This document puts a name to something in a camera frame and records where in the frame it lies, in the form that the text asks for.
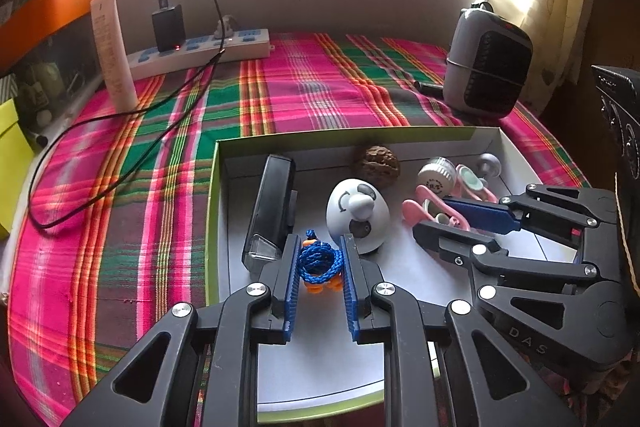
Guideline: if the tan cord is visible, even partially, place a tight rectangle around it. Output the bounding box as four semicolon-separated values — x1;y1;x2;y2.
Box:
614;172;640;298

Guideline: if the green and white cardboard box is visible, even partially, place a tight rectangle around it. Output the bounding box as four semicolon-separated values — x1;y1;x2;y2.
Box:
202;124;548;425

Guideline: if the brown walnut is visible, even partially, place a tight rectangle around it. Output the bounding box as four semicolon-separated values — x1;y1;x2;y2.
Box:
352;145;402;180

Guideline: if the white egg-shaped panda toy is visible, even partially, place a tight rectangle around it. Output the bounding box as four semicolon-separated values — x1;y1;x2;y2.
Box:
326;178;387;256

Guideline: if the white and blue power strip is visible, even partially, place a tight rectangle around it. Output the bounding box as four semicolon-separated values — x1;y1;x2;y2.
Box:
125;27;273;82

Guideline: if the yellow-green shoe box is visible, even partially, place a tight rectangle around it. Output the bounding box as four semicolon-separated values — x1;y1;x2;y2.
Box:
0;99;36;240

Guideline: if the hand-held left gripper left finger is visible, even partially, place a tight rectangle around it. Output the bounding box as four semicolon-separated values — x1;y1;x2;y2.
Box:
60;234;303;427

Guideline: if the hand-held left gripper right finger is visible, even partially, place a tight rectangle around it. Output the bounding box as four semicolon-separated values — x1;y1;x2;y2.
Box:
340;233;583;427

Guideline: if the cream cosmetic tube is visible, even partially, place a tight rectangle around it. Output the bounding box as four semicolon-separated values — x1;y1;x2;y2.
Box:
90;0;138;112

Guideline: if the grey portable heater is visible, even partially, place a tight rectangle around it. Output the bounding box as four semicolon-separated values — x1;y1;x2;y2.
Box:
442;2;533;118

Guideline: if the white egg-shaped massager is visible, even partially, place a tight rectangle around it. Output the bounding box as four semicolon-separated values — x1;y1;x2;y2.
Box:
472;152;502;182

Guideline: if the pink and green plaid blanket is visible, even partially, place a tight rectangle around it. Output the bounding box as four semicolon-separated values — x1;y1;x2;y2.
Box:
7;32;591;427

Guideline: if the white plug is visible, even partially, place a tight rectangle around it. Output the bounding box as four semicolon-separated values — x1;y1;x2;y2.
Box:
216;16;240;42

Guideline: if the black stapler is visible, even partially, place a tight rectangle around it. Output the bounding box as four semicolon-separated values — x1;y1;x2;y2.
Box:
241;153;301;275

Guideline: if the black charger cable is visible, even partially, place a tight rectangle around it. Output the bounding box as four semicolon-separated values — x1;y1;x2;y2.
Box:
27;0;226;230

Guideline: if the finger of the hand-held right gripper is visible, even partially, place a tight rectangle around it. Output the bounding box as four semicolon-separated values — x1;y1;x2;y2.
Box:
442;183;618;253
412;221;621;304

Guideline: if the white round ribbed cap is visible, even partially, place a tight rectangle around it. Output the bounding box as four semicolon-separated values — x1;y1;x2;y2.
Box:
417;156;457;196

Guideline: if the pink clip with mint pads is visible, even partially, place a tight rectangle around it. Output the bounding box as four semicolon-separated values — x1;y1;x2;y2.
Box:
414;166;498;208
401;199;471;232

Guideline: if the blue braided cord bundle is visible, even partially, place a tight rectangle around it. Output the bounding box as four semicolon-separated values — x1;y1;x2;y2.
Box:
297;229;346;298

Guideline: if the clear glass container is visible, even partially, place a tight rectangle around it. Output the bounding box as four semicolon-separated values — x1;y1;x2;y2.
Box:
10;19;103;142

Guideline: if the cream heart-print curtain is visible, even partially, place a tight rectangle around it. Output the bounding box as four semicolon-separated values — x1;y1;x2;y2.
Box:
520;0;601;118

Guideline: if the black charger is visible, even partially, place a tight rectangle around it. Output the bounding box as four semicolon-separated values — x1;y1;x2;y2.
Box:
151;4;187;54

